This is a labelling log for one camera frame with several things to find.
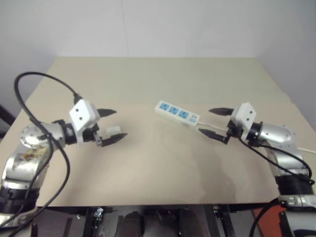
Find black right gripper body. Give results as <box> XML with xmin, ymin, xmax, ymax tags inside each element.
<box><xmin>222</xmin><ymin>120</ymin><xmax>244</xmax><ymax>145</ymax></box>

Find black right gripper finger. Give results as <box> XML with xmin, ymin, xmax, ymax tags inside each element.
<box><xmin>208</xmin><ymin>107</ymin><xmax>234</xmax><ymax>117</ymax></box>
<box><xmin>198</xmin><ymin>128</ymin><xmax>227</xmax><ymax>142</ymax></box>

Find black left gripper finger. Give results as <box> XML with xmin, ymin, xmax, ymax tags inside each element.
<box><xmin>101</xmin><ymin>133</ymin><xmax>128</xmax><ymax>147</ymax></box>
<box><xmin>96</xmin><ymin>108</ymin><xmax>118</xmax><ymax>119</ymax></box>

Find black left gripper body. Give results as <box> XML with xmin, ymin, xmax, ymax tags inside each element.
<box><xmin>81</xmin><ymin>122</ymin><xmax>103</xmax><ymax>147</ymax></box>

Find white plug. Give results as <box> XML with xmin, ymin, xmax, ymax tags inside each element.
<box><xmin>106</xmin><ymin>126</ymin><xmax>122</xmax><ymax>138</ymax></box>

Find white power strip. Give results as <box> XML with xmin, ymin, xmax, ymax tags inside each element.
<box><xmin>154</xmin><ymin>99</ymin><xmax>200</xmax><ymax>129</ymax></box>

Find metal table clamp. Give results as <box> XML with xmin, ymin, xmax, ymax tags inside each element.
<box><xmin>211</xmin><ymin>204</ymin><xmax>223</xmax><ymax>221</ymax></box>
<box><xmin>92</xmin><ymin>206</ymin><xmax>105</xmax><ymax>224</ymax></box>

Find orange panel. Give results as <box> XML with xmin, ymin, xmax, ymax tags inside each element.
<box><xmin>252</xmin><ymin>206</ymin><xmax>287</xmax><ymax>237</ymax></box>

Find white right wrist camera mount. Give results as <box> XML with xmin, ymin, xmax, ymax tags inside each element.
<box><xmin>231</xmin><ymin>102</ymin><xmax>258</xmax><ymax>142</ymax></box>

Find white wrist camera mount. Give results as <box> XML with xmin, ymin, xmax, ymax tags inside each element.
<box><xmin>69</xmin><ymin>99</ymin><xmax>99</xmax><ymax>147</ymax></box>
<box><xmin>231</xmin><ymin>102</ymin><xmax>258</xmax><ymax>142</ymax></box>

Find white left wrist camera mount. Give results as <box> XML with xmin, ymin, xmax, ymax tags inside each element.
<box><xmin>69</xmin><ymin>99</ymin><xmax>99</xmax><ymax>147</ymax></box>

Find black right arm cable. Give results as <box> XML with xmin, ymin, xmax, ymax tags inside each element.
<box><xmin>237</xmin><ymin>137</ymin><xmax>316</xmax><ymax>186</ymax></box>

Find thick black cable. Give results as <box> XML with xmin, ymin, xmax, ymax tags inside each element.
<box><xmin>248</xmin><ymin>198</ymin><xmax>285</xmax><ymax>237</ymax></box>

